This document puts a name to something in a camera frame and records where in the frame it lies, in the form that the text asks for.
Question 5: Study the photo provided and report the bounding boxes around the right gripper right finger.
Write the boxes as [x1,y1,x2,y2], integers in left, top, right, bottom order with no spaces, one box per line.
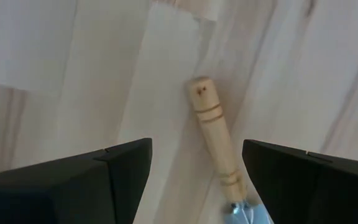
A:
[242,139,358,224]

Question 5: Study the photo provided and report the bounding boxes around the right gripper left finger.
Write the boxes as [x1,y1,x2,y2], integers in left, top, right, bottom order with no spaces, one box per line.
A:
[0,138,153,224]

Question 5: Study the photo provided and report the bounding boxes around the silver garden tool wooden handle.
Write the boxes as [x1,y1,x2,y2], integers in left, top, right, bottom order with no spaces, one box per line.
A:
[186,76,275,224]

